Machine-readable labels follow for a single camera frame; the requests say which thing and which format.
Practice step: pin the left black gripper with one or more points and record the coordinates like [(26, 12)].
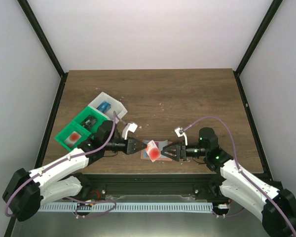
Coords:
[(130, 149)]

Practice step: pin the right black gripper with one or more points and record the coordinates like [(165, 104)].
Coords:
[(181, 151)]

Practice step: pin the white card red dot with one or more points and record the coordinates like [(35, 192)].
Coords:
[(152, 151)]

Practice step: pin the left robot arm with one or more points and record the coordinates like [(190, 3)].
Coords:
[(106, 138)]

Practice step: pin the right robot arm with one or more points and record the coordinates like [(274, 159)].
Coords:
[(274, 207)]

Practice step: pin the blue card in bin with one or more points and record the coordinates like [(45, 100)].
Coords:
[(104, 107)]

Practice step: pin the black card in bin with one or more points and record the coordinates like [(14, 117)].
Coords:
[(88, 122)]

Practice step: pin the red dot card in bin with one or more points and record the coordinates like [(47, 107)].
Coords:
[(72, 139)]

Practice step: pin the white plastic bin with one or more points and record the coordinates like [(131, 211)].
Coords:
[(116, 106)]

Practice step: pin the green plastic bin middle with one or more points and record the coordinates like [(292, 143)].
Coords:
[(83, 114)]

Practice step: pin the green plastic bin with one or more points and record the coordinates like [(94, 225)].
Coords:
[(64, 133), (83, 114)]

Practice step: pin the green plastic bin front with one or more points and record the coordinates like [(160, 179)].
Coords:
[(64, 133)]

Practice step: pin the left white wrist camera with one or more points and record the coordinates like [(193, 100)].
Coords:
[(129, 128)]

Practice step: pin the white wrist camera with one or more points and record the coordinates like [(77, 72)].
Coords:
[(180, 132), (129, 128)]

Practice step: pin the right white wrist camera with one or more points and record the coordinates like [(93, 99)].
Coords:
[(180, 132)]

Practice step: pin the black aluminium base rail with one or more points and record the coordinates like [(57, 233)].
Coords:
[(98, 186)]

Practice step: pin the light blue slotted cable duct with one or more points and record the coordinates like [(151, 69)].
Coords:
[(138, 207)]

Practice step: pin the right black frame post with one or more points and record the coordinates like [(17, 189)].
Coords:
[(273, 8)]

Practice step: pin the black frame post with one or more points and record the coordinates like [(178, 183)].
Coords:
[(273, 8), (30, 15)]

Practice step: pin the left black frame post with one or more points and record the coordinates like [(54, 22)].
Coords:
[(30, 15)]

